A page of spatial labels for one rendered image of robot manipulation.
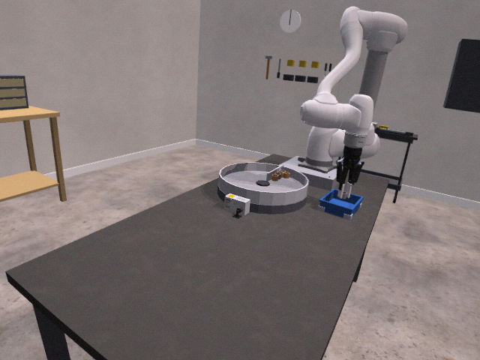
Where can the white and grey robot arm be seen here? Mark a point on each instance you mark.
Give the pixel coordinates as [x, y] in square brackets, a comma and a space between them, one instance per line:
[381, 32]

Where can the grey round turning table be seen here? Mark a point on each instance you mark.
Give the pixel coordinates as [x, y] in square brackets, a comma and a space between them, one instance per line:
[248, 187]

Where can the blue plastic crate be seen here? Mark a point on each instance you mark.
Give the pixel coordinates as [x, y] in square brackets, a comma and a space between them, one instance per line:
[332, 204]

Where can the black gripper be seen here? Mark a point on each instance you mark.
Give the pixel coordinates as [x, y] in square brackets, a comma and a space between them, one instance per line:
[351, 157]

